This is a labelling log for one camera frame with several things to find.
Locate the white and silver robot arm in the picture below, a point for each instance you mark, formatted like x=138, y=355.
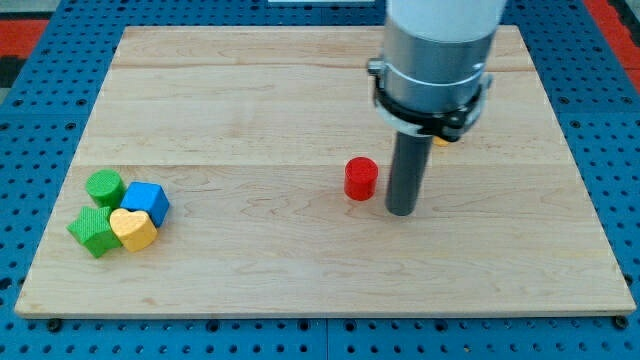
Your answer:
x=429, y=79

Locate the yellow hexagon block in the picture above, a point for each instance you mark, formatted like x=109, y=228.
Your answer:
x=440, y=142

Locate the red cylinder block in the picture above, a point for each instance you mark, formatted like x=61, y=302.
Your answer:
x=360, y=178

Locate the light wooden board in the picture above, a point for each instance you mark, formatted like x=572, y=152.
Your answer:
x=248, y=131

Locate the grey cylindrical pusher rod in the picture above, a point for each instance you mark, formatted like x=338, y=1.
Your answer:
x=410, y=157

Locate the blue cube block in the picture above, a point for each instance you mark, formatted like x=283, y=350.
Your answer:
x=148, y=197

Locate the yellow heart block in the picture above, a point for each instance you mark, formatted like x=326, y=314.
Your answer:
x=134, y=229

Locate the green cylinder block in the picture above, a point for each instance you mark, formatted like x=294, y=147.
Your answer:
x=106, y=188

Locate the green star block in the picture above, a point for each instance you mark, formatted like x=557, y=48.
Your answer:
x=92, y=229

